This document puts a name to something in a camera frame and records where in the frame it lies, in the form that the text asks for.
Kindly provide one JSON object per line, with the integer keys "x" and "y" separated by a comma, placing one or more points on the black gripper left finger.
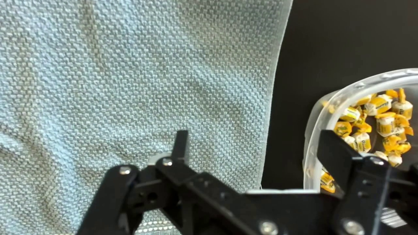
{"x": 180, "y": 145}

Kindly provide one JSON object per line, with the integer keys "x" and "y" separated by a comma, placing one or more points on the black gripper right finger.
{"x": 337, "y": 158}

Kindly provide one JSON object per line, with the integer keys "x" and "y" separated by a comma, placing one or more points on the clear plastic lunchbox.
{"x": 312, "y": 130}

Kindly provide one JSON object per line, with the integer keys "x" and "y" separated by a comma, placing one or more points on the light blue microfiber towel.
{"x": 130, "y": 86}

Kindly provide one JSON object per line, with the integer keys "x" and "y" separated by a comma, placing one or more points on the yellow wrapped candy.
{"x": 385, "y": 124}
{"x": 398, "y": 144}
{"x": 350, "y": 114}
{"x": 326, "y": 181}
{"x": 377, "y": 104}
{"x": 342, "y": 128}
{"x": 394, "y": 159}
{"x": 361, "y": 141}
{"x": 402, "y": 108}

